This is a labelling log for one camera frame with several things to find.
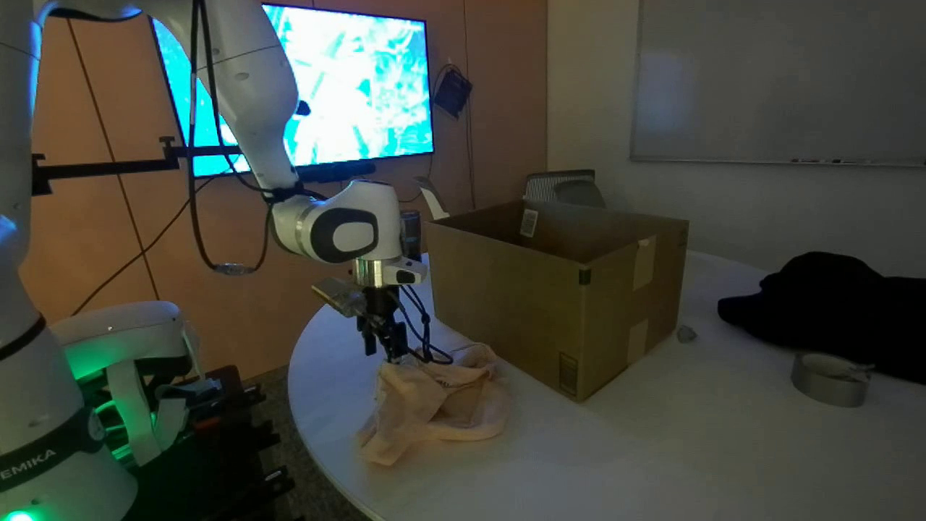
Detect whiteboard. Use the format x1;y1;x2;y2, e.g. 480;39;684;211
631;0;926;175

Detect grey tape roll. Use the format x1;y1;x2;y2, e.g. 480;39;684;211
790;348;878;412

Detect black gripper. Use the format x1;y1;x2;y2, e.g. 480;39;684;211
356;285;415;364

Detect black stand with ring base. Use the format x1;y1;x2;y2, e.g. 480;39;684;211
396;209;429;285

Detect brown cardboard box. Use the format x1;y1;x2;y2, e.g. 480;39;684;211
418;178;691;405

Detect black jacket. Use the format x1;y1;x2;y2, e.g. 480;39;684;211
714;251;926;389

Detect black robot stand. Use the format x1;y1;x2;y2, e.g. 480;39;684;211
126;361;298;521

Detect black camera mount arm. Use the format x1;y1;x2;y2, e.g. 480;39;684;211
29;137;243;196

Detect black wall device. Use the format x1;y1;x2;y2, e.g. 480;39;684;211
431;63;474;120

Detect wall television screen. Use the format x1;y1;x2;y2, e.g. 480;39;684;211
153;0;437;182

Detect pink shirt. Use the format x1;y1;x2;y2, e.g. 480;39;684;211
356;341;516;473

